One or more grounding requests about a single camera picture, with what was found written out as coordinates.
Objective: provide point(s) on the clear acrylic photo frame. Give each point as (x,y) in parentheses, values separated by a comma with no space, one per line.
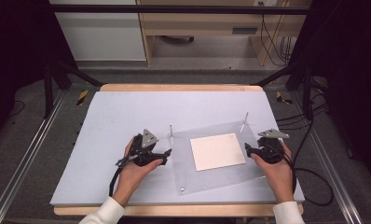
(180,155)

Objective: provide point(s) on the black metal stand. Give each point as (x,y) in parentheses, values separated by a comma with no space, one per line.
(307,93)
(48,93)

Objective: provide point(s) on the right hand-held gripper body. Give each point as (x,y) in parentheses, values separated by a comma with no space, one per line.
(272,151)

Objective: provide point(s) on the black horizontal frame bar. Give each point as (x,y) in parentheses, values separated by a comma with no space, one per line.
(174,9)

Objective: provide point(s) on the black curtain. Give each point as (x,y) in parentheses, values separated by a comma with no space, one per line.
(351,62)
(16,46)

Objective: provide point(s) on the aluminium rail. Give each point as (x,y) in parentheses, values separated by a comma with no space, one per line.
(326,161)
(25,155)

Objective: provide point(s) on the person's left hand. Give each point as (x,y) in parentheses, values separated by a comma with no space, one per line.
(130,180)

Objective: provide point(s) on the person's right hand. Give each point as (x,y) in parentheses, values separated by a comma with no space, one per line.
(280,180)

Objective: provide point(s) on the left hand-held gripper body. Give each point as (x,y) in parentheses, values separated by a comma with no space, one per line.
(143,155)

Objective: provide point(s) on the yellow black tape piece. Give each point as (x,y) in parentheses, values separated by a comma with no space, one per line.
(280,98)
(82,97)

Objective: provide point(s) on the light blue table mat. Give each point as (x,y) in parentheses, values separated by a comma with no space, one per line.
(127,115)

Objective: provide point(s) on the white cabinet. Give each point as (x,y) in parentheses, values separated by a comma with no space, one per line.
(103,34)

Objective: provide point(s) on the grey desk label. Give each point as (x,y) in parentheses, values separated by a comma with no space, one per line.
(244,30)

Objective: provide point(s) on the painting print card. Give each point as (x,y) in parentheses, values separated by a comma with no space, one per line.
(217,151)

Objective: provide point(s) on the wooden desk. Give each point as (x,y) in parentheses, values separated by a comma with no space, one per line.
(205,21)

